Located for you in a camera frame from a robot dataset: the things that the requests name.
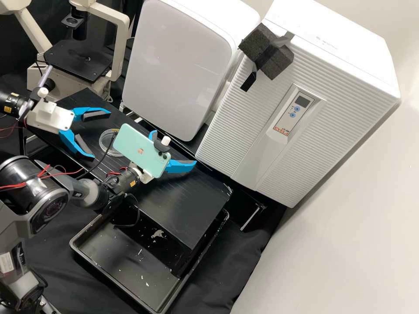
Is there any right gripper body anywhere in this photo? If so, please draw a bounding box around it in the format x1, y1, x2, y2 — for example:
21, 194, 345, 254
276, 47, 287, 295
137, 167, 155, 184

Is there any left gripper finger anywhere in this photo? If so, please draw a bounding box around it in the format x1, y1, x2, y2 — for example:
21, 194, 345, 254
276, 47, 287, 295
58, 129, 96, 160
72, 106, 110, 123

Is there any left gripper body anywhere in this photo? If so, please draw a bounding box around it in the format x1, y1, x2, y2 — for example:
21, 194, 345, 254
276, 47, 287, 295
27, 99, 75, 132

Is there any petri dish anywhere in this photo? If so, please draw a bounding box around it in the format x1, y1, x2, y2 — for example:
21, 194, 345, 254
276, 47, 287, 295
99, 128, 124, 158

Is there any cream microscope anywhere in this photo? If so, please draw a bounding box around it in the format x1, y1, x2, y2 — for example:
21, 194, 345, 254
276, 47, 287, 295
0, 0, 131, 100

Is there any black platform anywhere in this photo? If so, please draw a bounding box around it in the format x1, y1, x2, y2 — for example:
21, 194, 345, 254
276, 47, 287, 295
24, 87, 233, 274
121, 101, 273, 233

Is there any white box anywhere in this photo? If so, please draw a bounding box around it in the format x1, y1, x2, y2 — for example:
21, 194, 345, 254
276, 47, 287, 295
121, 0, 262, 143

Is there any black tray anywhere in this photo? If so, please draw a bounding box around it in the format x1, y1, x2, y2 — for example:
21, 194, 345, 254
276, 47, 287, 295
69, 208, 230, 314

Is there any incubator door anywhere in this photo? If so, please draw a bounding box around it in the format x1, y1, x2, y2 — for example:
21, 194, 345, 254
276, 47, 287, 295
196, 22, 402, 209

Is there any white incubator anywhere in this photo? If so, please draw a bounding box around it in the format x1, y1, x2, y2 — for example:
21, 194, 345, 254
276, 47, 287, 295
260, 0, 402, 99

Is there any right wrist camera phone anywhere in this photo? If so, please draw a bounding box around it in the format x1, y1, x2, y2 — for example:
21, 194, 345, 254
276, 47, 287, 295
113, 123, 172, 179

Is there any black cable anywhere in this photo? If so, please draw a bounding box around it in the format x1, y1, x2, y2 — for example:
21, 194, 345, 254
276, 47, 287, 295
77, 136, 116, 181

